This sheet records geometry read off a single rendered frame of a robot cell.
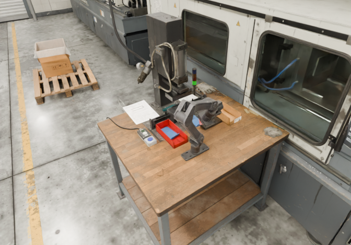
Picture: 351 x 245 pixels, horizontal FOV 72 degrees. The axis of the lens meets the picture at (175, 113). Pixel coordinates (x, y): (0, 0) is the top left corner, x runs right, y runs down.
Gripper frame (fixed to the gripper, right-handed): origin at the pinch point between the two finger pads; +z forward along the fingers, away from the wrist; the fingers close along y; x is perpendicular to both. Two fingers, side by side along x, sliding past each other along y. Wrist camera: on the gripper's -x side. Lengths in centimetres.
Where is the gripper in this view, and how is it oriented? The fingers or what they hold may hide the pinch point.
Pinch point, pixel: (200, 124)
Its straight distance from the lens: 174.8
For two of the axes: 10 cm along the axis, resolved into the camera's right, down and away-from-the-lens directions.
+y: -4.8, -8.2, 3.1
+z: -2.8, 4.7, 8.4
